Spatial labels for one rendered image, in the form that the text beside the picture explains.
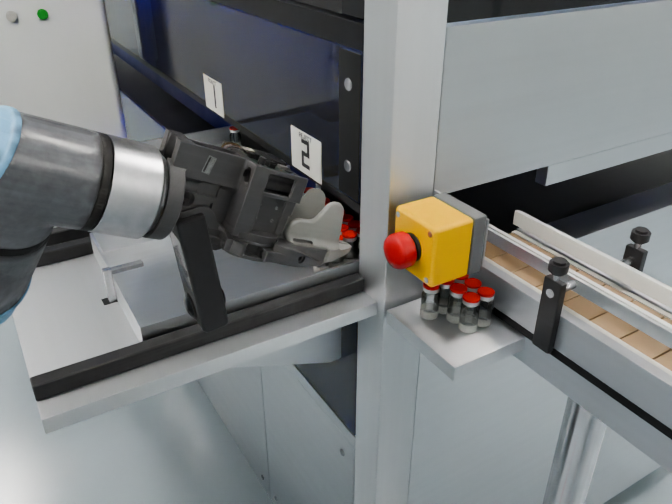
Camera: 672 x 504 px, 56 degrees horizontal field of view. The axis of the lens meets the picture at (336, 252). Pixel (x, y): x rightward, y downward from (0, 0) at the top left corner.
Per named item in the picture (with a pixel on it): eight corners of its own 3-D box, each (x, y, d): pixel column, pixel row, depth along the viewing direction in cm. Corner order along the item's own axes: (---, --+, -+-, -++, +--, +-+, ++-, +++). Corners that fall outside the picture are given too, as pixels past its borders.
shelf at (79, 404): (224, 143, 137) (223, 135, 136) (425, 297, 85) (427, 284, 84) (-22, 190, 115) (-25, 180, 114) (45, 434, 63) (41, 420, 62)
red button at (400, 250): (406, 253, 72) (408, 221, 70) (428, 268, 69) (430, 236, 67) (378, 261, 70) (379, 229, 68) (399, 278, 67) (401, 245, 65)
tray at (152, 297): (303, 203, 106) (302, 184, 104) (392, 273, 86) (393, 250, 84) (93, 254, 91) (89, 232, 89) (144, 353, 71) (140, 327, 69)
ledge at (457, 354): (470, 291, 86) (471, 279, 85) (542, 341, 76) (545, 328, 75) (385, 322, 80) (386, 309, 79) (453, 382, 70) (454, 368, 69)
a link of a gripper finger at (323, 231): (383, 216, 60) (305, 198, 54) (360, 271, 62) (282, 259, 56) (365, 204, 62) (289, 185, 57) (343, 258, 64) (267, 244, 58)
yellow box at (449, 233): (440, 245, 77) (445, 191, 73) (480, 271, 71) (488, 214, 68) (389, 261, 73) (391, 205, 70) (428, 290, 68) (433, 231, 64)
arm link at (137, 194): (94, 247, 46) (71, 206, 52) (154, 256, 49) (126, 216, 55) (123, 150, 44) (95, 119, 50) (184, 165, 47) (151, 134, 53)
